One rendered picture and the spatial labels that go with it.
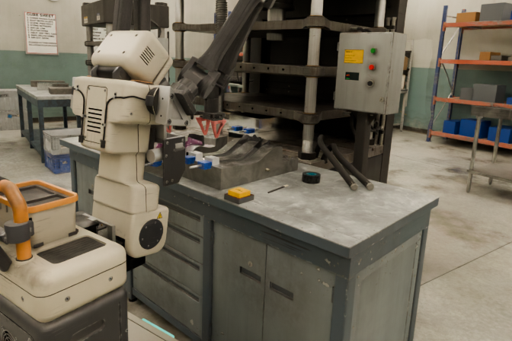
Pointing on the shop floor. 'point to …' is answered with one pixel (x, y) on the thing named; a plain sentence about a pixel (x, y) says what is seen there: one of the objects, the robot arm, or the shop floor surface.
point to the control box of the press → (368, 82)
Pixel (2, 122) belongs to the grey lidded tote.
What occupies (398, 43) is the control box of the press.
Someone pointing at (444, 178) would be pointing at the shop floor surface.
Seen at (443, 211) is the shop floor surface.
